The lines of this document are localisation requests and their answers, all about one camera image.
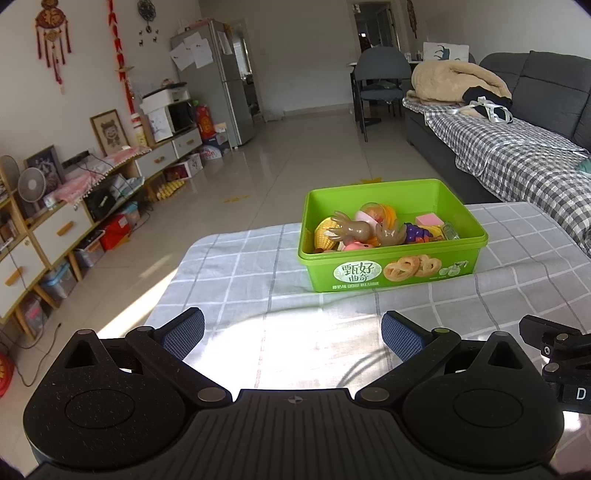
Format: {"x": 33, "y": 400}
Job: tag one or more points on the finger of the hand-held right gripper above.
{"x": 538, "y": 332}

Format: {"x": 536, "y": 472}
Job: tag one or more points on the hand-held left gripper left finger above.
{"x": 184, "y": 332}

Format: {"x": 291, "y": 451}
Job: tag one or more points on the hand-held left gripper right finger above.
{"x": 404, "y": 334}

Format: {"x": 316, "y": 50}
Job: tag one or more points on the pink pig toy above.
{"x": 358, "y": 246}

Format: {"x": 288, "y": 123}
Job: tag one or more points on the green plastic box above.
{"x": 323, "y": 272}

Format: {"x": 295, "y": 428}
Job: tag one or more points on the purple toy grapes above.
{"x": 415, "y": 230}

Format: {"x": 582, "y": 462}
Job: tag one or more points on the clear plastic cup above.
{"x": 451, "y": 230}

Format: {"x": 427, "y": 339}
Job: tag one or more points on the tan rubber hand toy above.
{"x": 358, "y": 228}

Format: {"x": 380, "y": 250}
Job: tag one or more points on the orange yellow toy bowl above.
{"x": 392, "y": 216}

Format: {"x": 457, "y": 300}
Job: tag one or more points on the pink block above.
{"x": 429, "y": 218}

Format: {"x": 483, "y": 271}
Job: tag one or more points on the pink clear capsule ball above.
{"x": 369, "y": 213}

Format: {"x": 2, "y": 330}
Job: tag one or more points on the toy corn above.
{"x": 325, "y": 233}

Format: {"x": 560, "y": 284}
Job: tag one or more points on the grey checked tablecloth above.
{"x": 277, "y": 323}

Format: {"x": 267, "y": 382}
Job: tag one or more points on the red storage box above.
{"x": 115, "y": 233}

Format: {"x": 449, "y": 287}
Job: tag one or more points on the clear storage bin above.
{"x": 57, "y": 281}

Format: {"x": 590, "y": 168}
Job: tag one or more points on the row of yellow toys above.
{"x": 170, "y": 189}

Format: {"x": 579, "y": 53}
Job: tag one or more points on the black device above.
{"x": 104, "y": 201}

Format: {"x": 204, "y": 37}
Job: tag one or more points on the white wooden cabinet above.
{"x": 60, "y": 230}

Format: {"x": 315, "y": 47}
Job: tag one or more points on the white red carton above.
{"x": 184, "y": 167}

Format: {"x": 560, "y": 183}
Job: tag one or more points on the teal cushion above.
{"x": 585, "y": 166}

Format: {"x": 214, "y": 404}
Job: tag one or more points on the pink lace cloth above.
{"x": 74, "y": 189}

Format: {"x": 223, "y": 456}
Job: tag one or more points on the plaid sofa cover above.
{"x": 517, "y": 152}

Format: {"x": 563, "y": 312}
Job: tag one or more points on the red round object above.
{"x": 4, "y": 374}

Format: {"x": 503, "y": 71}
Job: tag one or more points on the blue white carton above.
{"x": 217, "y": 143}

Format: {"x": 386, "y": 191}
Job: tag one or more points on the yellow bottle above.
{"x": 138, "y": 136}

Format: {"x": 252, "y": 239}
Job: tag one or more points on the framed cartoon picture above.
{"x": 108, "y": 134}

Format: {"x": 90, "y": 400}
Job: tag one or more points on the white desk fan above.
{"x": 31, "y": 184}

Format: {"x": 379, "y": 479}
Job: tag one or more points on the red gift box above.
{"x": 205, "y": 120}

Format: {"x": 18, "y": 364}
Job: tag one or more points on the microwave oven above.
{"x": 182, "y": 117}

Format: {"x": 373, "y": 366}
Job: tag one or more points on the dark framed picture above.
{"x": 46, "y": 164}

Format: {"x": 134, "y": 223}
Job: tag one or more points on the white printer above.
{"x": 164, "y": 99}

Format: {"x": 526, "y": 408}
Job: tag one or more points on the black garment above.
{"x": 485, "y": 94}

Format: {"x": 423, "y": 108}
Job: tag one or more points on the silver fridge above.
{"x": 217, "y": 83}

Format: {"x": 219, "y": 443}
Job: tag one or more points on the dark grey sofa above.
{"x": 545, "y": 78}

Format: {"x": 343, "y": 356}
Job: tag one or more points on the beige blanket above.
{"x": 448, "y": 81}

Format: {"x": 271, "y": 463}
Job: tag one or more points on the dark grey chair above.
{"x": 383, "y": 69}

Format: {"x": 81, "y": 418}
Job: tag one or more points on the deer print cushion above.
{"x": 445, "y": 51}

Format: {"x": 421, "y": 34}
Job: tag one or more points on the black round wall ornament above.
{"x": 147, "y": 9}

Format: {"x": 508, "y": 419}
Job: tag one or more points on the red knot wall ornament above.
{"x": 51, "y": 27}

